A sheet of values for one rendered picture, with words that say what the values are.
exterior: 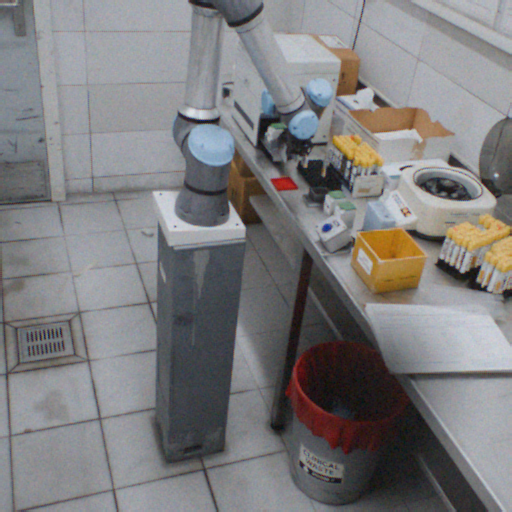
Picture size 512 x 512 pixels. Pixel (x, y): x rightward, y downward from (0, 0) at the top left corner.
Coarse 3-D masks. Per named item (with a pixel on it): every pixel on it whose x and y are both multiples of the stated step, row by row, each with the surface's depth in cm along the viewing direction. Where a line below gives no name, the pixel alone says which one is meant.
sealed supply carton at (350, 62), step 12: (312, 36) 274; (324, 36) 277; (336, 36) 279; (336, 48) 265; (348, 48) 267; (348, 60) 256; (360, 60) 258; (348, 72) 259; (348, 84) 262; (336, 96) 264
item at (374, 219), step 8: (368, 208) 178; (376, 208) 176; (384, 208) 176; (368, 216) 179; (376, 216) 174; (384, 216) 173; (392, 216) 173; (368, 224) 179; (376, 224) 174; (384, 224) 172; (392, 224) 172
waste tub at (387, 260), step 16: (368, 240) 167; (384, 240) 169; (400, 240) 170; (352, 256) 169; (368, 256) 161; (384, 256) 173; (400, 256) 171; (416, 256) 164; (368, 272) 161; (384, 272) 158; (400, 272) 159; (416, 272) 161; (368, 288) 162; (384, 288) 161; (400, 288) 163
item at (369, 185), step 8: (328, 152) 212; (328, 160) 214; (336, 168) 208; (352, 168) 202; (360, 176) 197; (368, 176) 198; (376, 176) 199; (344, 184) 205; (352, 184) 199; (360, 184) 198; (368, 184) 199; (376, 184) 200; (352, 192) 199; (360, 192) 200; (368, 192) 201; (376, 192) 202
